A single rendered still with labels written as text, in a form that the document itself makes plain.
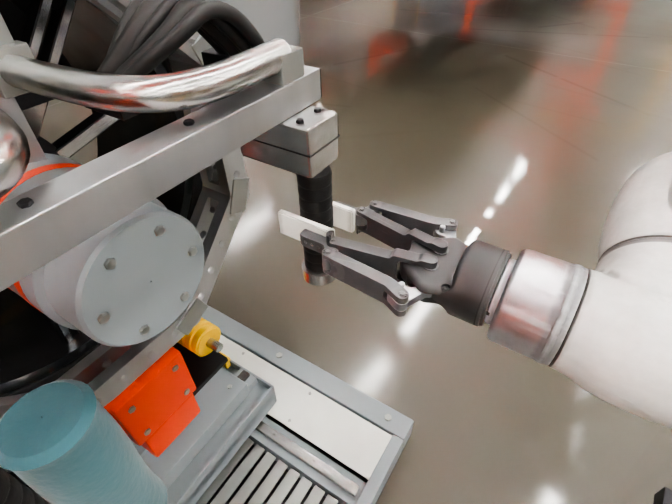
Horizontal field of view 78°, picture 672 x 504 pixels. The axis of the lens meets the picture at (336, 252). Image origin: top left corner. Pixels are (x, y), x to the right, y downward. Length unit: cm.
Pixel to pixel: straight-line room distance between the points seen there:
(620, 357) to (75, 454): 47
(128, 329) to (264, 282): 119
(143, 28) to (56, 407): 36
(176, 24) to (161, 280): 22
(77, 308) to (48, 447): 15
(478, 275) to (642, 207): 17
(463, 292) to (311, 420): 83
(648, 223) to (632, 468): 100
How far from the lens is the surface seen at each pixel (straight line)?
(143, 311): 42
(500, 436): 129
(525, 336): 38
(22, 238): 28
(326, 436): 114
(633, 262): 41
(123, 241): 37
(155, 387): 71
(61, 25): 60
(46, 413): 50
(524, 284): 37
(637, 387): 38
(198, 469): 108
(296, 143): 39
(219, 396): 106
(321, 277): 49
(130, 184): 30
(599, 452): 137
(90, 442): 50
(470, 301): 38
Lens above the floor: 111
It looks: 42 degrees down
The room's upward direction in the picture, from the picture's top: 1 degrees counter-clockwise
